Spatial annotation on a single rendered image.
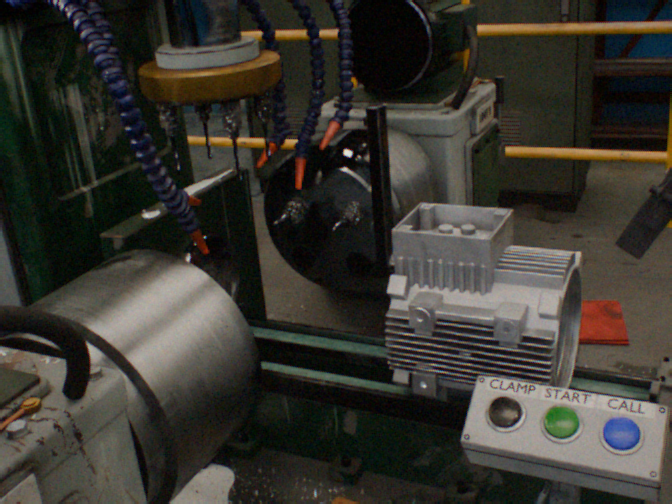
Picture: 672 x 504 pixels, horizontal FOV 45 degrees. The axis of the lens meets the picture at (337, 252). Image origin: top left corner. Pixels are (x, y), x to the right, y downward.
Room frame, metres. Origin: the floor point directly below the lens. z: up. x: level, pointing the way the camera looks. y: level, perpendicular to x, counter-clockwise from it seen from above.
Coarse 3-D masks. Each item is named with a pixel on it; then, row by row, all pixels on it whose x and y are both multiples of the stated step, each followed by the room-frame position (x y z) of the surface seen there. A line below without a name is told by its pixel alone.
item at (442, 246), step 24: (408, 216) 0.94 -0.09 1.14; (432, 216) 0.97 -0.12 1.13; (456, 216) 0.96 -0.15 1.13; (480, 216) 0.95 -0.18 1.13; (504, 216) 0.91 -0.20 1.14; (408, 240) 0.89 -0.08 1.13; (432, 240) 0.87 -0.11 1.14; (456, 240) 0.86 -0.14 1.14; (480, 240) 0.85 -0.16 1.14; (504, 240) 0.89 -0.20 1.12; (408, 264) 0.89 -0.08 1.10; (432, 264) 0.87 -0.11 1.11; (456, 264) 0.86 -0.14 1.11; (480, 264) 0.85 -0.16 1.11; (432, 288) 0.87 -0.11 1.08; (456, 288) 0.86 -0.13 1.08; (480, 288) 0.84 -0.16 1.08
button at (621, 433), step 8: (608, 424) 0.58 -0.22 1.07; (616, 424) 0.58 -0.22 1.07; (624, 424) 0.58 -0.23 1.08; (632, 424) 0.57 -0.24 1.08; (608, 432) 0.57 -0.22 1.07; (616, 432) 0.57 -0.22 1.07; (624, 432) 0.57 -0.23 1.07; (632, 432) 0.57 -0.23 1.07; (608, 440) 0.57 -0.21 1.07; (616, 440) 0.57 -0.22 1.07; (624, 440) 0.56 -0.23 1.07; (632, 440) 0.56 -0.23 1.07; (616, 448) 0.56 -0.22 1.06; (624, 448) 0.56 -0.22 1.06
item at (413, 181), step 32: (352, 128) 1.32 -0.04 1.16; (288, 160) 1.26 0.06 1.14; (320, 160) 1.23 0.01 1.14; (352, 160) 1.21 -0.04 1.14; (416, 160) 1.30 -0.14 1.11; (288, 192) 1.26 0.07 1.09; (320, 192) 1.23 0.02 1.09; (352, 192) 1.20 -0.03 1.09; (416, 192) 1.24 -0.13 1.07; (288, 224) 1.26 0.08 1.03; (320, 224) 1.23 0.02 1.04; (352, 224) 1.17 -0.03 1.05; (288, 256) 1.27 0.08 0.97; (320, 256) 1.24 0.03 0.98; (352, 256) 1.20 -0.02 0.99; (352, 288) 1.22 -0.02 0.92
